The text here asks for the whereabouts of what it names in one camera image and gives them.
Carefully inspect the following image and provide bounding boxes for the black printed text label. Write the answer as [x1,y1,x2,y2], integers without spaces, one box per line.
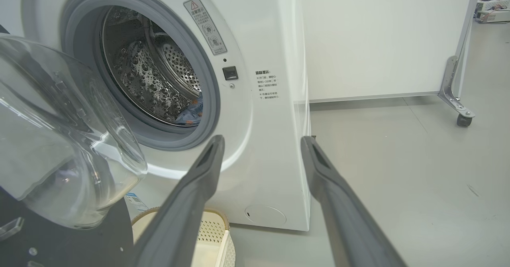
[255,70,280,101]

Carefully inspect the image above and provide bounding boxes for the steel perforated washer drum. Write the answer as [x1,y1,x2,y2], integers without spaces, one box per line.
[100,6,204,126]

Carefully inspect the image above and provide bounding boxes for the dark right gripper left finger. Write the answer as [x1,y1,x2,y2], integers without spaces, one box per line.
[129,135,226,267]

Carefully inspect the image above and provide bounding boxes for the cream perforated laundry basket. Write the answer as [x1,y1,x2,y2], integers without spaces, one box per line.
[131,207,236,267]

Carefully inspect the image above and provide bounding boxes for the white front-load washing machine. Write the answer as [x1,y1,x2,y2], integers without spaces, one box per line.
[0,0,312,232]

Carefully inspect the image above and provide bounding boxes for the grey warning sticker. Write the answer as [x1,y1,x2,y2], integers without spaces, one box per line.
[183,0,228,56]

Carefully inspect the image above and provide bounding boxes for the black-rimmed glass washer door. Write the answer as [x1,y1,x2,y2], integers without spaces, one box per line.
[0,32,149,267]

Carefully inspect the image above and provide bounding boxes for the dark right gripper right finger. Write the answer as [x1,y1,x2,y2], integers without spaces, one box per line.
[300,135,407,267]

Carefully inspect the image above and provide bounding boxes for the blue cartoon print garment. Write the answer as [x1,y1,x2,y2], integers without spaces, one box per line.
[175,94,204,126]

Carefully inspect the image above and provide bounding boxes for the grey rubber door gasket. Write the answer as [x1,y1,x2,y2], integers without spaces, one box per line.
[60,0,221,151]

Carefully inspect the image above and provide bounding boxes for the metal divider foot with caster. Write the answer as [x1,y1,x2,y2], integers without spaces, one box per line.
[438,56,475,127]

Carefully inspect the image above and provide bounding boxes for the white electronic equipment boxes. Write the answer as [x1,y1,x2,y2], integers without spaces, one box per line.
[474,0,510,24]

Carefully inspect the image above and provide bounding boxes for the white room divider panel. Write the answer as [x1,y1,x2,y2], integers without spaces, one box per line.
[297,0,483,103]

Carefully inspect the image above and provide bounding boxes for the blue energy label sticker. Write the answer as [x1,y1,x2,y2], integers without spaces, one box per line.
[124,192,149,212]

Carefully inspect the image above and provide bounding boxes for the round white filter cover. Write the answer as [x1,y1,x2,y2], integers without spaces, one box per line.
[244,204,286,226]

